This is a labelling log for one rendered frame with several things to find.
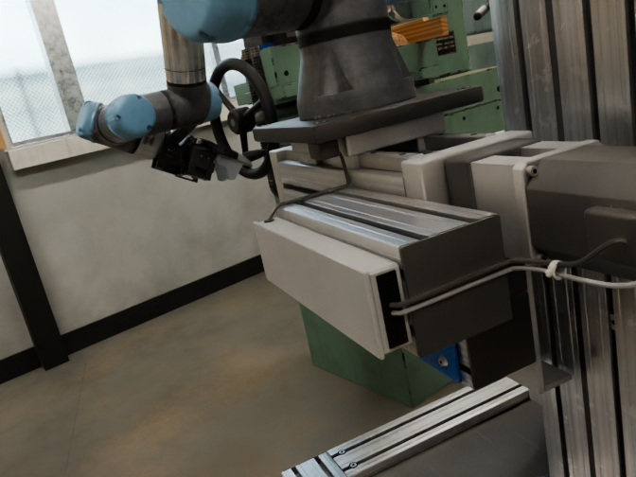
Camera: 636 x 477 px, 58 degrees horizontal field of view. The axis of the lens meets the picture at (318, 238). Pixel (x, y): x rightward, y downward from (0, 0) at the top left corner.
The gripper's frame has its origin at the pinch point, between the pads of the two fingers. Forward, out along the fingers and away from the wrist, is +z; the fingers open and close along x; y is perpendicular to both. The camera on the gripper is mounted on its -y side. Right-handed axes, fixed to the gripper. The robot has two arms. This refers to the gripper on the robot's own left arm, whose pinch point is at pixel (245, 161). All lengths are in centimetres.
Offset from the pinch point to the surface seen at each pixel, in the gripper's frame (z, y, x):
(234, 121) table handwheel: -1.1, -10.2, -7.8
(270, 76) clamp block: 3.8, -22.6, -4.0
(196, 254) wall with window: 53, 16, -140
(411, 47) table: 24.1, -31.8, 20.9
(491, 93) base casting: 63, -38, 12
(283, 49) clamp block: 4.4, -28.9, -1.3
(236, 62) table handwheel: -6.1, -21.4, -2.2
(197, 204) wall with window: 48, -7, -138
